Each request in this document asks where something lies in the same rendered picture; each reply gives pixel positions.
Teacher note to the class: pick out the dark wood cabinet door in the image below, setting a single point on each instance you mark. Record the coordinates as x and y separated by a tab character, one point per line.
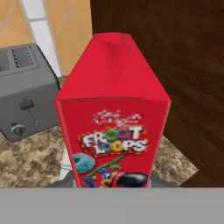
189	73

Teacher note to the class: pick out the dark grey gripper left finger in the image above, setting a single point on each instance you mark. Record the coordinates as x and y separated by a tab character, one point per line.
64	182

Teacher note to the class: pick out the red cereal box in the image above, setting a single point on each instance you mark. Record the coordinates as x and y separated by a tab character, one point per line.
113	87

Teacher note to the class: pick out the grey toaster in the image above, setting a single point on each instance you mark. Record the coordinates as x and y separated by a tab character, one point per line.
23	96

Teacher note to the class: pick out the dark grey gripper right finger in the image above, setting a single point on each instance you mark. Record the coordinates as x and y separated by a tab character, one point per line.
159	182

